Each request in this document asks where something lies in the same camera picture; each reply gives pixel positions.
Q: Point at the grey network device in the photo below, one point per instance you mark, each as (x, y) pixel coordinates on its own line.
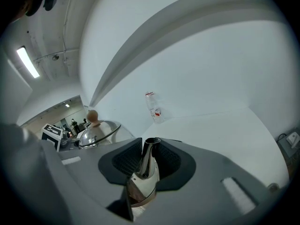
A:
(284, 144)

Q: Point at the clear plastic water bottle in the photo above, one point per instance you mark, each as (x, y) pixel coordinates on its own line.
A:
(155, 111)

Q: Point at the white router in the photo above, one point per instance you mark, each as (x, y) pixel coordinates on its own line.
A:
(294, 138)

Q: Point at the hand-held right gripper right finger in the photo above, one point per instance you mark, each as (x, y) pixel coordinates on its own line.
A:
(211, 177)

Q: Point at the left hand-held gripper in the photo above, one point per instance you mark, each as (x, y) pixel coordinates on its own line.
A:
(52, 135)

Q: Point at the ceiling light panel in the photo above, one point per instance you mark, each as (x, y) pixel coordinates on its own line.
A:
(27, 62)

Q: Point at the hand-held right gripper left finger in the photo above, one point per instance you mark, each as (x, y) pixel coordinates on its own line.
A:
(89, 172)

